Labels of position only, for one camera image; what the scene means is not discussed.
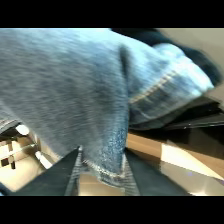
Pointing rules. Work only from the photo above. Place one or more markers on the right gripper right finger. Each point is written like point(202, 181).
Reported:
point(150, 180)

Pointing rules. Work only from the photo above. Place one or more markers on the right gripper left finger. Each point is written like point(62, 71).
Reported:
point(56, 180)

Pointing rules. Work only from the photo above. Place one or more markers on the blue jeans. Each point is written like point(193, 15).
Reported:
point(66, 83)

